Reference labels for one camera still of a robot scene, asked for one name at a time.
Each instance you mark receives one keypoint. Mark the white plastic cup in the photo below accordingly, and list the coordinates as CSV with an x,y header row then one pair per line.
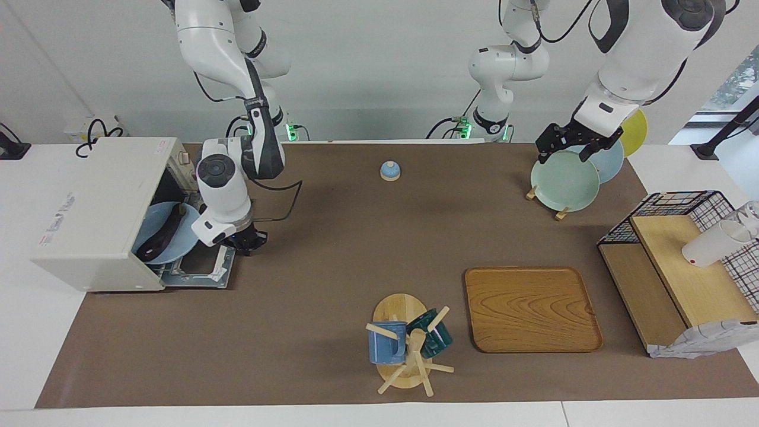
x,y
708,249

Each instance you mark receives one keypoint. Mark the wooden plate rack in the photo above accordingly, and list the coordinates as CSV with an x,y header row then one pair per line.
x,y
561,214

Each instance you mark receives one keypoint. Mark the dark purple eggplant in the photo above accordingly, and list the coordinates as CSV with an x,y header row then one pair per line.
x,y
163,234

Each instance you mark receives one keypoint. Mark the pale green racked plate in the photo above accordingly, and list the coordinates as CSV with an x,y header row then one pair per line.
x,y
563,184

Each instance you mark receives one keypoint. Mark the grey patterned cloth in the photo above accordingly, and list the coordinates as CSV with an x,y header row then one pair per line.
x,y
699,344

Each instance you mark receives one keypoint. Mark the black desk clamp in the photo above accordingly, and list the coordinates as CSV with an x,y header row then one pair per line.
x,y
12,151

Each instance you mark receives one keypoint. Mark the oven door with glass window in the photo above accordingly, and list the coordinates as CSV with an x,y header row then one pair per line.
x,y
195,280

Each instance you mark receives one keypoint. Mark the light blue racked plate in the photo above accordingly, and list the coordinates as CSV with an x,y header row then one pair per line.
x,y
611,166

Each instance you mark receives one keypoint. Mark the small blue white bell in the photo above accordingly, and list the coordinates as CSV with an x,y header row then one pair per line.
x,y
390,172

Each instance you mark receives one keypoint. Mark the brown table mat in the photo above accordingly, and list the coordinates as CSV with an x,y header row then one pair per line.
x,y
332,284

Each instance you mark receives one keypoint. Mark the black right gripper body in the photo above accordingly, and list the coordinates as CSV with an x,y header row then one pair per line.
x,y
246,235

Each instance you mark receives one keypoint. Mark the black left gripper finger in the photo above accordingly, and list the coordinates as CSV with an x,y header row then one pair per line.
x,y
596,148
548,145

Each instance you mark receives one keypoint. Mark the wooden two-tier shelf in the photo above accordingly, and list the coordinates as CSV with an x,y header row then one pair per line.
x,y
694,290

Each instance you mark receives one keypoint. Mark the yellow racked plate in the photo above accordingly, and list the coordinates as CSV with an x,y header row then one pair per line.
x,y
635,133

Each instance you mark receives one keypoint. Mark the wooden mug tree stand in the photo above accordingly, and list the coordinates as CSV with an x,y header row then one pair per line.
x,y
398,308

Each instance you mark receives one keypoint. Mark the white toaster oven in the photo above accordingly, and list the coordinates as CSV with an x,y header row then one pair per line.
x,y
95,207

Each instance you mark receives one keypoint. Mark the window with greenery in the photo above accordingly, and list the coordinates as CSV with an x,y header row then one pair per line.
x,y
738,77

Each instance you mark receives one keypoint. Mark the clear glass cup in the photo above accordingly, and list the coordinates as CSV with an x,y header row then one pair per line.
x,y
750,213

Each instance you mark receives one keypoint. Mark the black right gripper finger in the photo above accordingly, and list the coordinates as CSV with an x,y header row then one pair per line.
x,y
262,238
250,249

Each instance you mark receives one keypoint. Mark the dark green mug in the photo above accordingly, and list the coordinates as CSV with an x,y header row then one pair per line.
x,y
439,341

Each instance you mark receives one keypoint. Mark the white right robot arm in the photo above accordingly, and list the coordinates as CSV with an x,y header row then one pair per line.
x,y
222,178

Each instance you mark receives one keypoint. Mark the white power socket box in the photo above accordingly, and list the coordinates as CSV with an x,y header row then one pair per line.
x,y
74,127

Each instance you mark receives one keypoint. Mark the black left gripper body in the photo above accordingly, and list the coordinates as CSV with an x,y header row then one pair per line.
x,y
578,135

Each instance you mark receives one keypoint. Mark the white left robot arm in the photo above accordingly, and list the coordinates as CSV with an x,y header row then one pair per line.
x,y
640,53

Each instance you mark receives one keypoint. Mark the blue mug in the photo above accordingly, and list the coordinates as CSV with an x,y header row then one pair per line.
x,y
385,347

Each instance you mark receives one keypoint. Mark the wooden serving tray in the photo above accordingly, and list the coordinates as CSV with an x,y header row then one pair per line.
x,y
510,320

